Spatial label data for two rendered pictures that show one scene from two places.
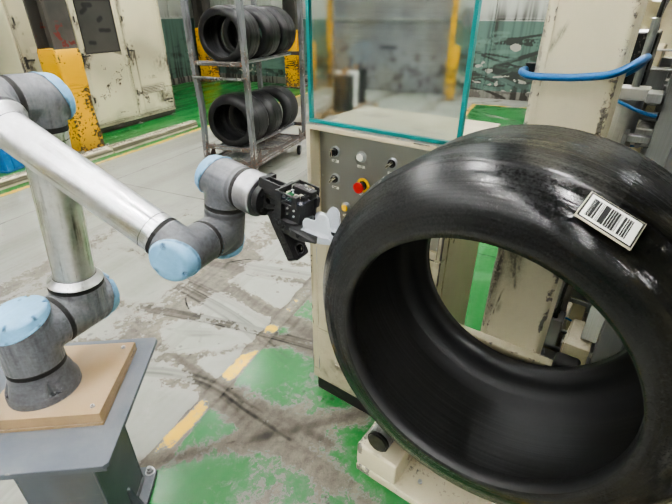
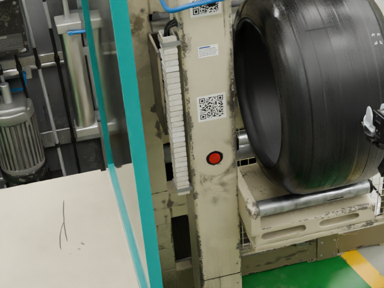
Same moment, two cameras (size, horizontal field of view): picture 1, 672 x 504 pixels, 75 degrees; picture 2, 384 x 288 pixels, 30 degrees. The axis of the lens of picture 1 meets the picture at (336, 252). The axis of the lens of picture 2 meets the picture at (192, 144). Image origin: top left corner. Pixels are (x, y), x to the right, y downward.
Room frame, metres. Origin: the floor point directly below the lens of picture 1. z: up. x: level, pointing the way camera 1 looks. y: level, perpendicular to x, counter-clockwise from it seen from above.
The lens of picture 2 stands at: (2.05, 0.63, 2.17)
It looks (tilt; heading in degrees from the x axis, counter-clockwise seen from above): 34 degrees down; 222
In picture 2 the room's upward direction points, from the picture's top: 5 degrees counter-clockwise
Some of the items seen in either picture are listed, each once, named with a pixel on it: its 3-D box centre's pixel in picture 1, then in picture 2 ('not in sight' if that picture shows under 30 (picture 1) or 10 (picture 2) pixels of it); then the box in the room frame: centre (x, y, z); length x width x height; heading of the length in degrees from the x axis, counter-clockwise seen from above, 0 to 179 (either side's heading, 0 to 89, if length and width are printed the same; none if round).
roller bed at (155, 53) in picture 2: not in sight; (186, 79); (0.55, -0.73, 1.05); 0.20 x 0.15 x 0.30; 144
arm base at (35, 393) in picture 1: (40, 373); not in sight; (0.92, 0.86, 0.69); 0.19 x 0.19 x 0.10
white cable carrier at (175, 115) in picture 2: not in sight; (176, 116); (0.90, -0.46, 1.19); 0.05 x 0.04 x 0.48; 54
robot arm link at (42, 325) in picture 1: (28, 333); not in sight; (0.94, 0.85, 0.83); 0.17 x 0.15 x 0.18; 158
